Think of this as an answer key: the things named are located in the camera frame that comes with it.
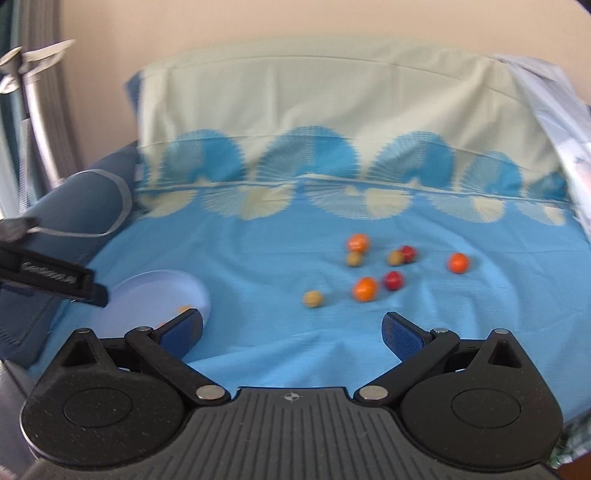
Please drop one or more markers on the white floral cloth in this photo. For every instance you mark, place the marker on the white floral cloth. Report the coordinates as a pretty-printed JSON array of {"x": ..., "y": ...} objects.
[{"x": 564, "y": 117}]

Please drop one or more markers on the blue sofa armrest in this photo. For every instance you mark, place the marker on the blue sofa armrest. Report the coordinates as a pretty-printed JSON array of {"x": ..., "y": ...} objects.
[{"x": 76, "y": 220}]

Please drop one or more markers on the blue patterned bed sheet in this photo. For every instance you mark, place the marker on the blue patterned bed sheet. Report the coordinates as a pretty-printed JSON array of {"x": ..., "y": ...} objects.
[{"x": 259, "y": 161}]

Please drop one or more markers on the tan longan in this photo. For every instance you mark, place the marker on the tan longan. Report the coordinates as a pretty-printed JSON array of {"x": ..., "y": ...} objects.
[
  {"x": 396, "y": 258},
  {"x": 354, "y": 259},
  {"x": 313, "y": 299}
]

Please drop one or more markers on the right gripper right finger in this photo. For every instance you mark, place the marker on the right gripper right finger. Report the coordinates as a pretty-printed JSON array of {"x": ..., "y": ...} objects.
[{"x": 419, "y": 351}]

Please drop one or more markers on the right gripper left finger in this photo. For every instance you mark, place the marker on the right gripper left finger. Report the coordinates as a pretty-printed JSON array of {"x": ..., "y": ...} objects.
[{"x": 161, "y": 351}]

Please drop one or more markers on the red cherry tomato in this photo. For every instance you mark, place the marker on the red cherry tomato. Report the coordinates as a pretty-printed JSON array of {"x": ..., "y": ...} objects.
[
  {"x": 409, "y": 254},
  {"x": 394, "y": 281}
]

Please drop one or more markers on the light blue plate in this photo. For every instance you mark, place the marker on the light blue plate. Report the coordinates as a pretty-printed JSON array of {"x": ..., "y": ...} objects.
[{"x": 149, "y": 299}]

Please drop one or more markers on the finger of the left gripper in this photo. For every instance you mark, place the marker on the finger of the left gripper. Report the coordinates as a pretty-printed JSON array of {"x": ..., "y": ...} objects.
[{"x": 26, "y": 269}]

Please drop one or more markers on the orange fruit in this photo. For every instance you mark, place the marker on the orange fruit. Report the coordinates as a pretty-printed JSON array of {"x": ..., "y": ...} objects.
[
  {"x": 358, "y": 243},
  {"x": 459, "y": 263},
  {"x": 184, "y": 309},
  {"x": 365, "y": 290}
]

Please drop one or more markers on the orange fruit in plate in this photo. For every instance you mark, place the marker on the orange fruit in plate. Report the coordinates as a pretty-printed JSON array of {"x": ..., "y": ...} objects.
[{"x": 184, "y": 309}]

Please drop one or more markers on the metal stand frame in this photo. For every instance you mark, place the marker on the metal stand frame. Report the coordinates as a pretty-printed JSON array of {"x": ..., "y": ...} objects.
[{"x": 22, "y": 69}]

